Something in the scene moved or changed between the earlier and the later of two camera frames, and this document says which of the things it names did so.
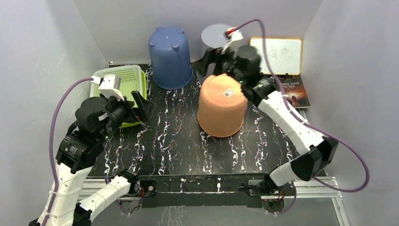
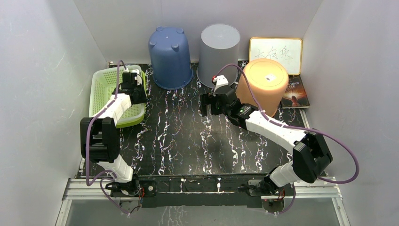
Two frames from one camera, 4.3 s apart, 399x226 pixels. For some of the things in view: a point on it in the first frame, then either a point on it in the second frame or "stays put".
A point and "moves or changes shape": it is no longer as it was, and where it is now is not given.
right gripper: x=210 y=57 to x=206 y=99
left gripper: x=145 y=107 to x=142 y=99
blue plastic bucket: x=171 y=63 stays put
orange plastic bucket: x=222 y=105 moves or changes shape
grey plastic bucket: x=212 y=36 stays put
